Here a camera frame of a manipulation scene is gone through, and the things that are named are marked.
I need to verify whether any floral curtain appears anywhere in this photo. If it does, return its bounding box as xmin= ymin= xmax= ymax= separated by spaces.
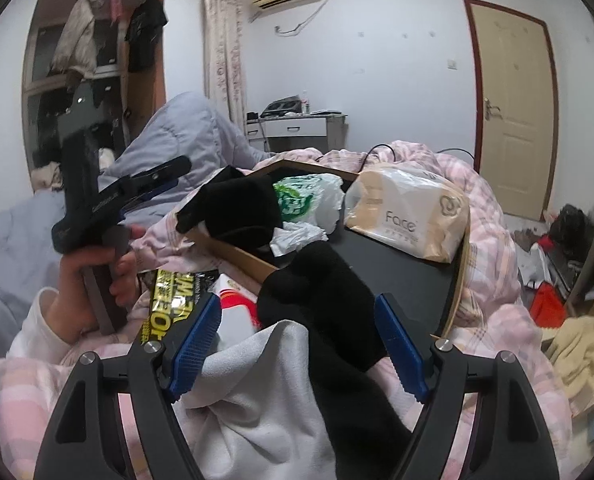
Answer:
xmin=201 ymin=0 xmax=248 ymax=123

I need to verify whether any wooden window alcove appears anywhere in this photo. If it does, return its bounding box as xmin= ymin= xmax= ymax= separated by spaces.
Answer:
xmin=22 ymin=0 xmax=170 ymax=191

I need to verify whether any red tissue pack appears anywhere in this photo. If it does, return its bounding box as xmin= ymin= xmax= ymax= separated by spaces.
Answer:
xmin=209 ymin=272 xmax=263 ymax=356

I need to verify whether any beige cap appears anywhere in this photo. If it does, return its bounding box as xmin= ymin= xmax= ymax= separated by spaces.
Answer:
xmin=31 ymin=161 xmax=65 ymax=192

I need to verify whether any black yellow wipes packet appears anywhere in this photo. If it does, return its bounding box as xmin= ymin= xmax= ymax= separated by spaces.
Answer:
xmin=140 ymin=267 xmax=220 ymax=346

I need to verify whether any air conditioner hose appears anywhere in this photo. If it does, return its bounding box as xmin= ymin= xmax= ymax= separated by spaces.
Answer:
xmin=274 ymin=0 xmax=329 ymax=37

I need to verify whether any grey cloth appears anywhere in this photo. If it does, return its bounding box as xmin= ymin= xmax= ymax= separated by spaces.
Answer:
xmin=169 ymin=317 xmax=338 ymax=480

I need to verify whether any red bag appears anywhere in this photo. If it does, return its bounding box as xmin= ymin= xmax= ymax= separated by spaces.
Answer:
xmin=529 ymin=282 xmax=568 ymax=328

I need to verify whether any green print plastic bag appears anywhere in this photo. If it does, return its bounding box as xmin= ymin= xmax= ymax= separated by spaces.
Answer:
xmin=272 ymin=172 xmax=345 ymax=233

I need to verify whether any grey quilt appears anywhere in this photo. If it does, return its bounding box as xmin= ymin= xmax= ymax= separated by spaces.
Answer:
xmin=0 ymin=91 xmax=268 ymax=361

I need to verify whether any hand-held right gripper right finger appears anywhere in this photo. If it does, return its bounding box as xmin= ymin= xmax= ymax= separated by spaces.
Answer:
xmin=374 ymin=292 xmax=560 ymax=480

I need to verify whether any white nightstand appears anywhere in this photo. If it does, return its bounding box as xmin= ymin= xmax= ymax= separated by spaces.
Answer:
xmin=244 ymin=110 xmax=349 ymax=153

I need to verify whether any black bag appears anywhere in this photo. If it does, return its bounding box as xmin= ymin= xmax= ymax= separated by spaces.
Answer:
xmin=549 ymin=203 xmax=594 ymax=246

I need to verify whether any person's left forearm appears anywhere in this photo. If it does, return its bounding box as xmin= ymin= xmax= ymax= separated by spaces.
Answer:
xmin=4 ymin=287 xmax=78 ymax=363

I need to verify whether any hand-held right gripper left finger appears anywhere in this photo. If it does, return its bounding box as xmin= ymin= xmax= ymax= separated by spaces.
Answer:
xmin=33 ymin=292 xmax=223 ymax=480

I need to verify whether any brown cardboard box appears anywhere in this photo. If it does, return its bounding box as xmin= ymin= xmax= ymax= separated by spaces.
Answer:
xmin=177 ymin=159 xmax=472 ymax=341

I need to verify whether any yellow towel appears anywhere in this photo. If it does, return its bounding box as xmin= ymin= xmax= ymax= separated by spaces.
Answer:
xmin=542 ymin=315 xmax=594 ymax=411

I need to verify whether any beige hanging jacket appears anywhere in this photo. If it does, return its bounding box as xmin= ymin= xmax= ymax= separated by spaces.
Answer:
xmin=50 ymin=0 xmax=98 ymax=81

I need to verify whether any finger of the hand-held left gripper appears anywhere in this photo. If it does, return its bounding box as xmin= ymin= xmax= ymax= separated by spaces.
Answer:
xmin=127 ymin=180 xmax=178 ymax=211
xmin=122 ymin=156 xmax=193 ymax=196

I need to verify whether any black knit sock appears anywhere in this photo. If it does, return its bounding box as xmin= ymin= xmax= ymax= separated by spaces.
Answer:
xmin=176 ymin=165 xmax=284 ymax=256
xmin=256 ymin=242 xmax=413 ymax=480

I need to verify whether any black hanging t-shirt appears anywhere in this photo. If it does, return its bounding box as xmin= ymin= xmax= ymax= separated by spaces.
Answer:
xmin=126 ymin=0 xmax=169 ymax=73

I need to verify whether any crumpled white tissue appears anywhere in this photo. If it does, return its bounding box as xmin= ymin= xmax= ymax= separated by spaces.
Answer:
xmin=269 ymin=222 xmax=330 ymax=257

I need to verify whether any beige tissue pack bag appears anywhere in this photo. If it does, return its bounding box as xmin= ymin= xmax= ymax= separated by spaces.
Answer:
xmin=343 ymin=167 xmax=470 ymax=264

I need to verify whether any pink plaid blanket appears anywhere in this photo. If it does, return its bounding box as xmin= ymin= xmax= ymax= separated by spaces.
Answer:
xmin=0 ymin=137 xmax=572 ymax=480

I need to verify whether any person's left hand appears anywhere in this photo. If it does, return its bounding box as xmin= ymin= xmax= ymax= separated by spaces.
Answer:
xmin=44 ymin=225 xmax=148 ymax=348

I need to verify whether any cream door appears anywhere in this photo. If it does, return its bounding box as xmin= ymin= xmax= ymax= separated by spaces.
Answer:
xmin=463 ymin=0 xmax=560 ymax=222

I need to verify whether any black cable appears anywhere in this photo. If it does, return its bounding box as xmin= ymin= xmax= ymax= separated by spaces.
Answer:
xmin=437 ymin=147 xmax=478 ymax=162
xmin=362 ymin=144 xmax=403 ymax=166

